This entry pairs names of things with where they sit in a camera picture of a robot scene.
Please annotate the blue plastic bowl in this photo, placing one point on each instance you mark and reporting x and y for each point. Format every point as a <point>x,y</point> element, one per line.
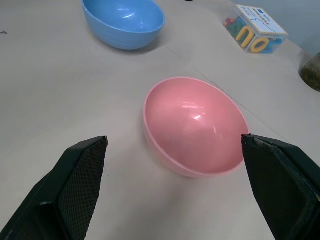
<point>125,20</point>

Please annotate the glass jar with green contents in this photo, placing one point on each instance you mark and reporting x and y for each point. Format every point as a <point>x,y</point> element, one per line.
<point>311,71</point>

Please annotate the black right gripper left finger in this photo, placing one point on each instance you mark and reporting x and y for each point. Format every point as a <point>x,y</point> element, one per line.
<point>62,190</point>

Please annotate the clear box of letter magnets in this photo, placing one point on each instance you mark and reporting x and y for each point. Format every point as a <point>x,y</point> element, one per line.
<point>255,27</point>

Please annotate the pink plastic bowl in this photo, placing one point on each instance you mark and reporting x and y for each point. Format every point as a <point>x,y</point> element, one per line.
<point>197,130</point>

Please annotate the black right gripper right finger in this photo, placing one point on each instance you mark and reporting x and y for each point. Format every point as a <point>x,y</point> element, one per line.
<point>280,185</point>

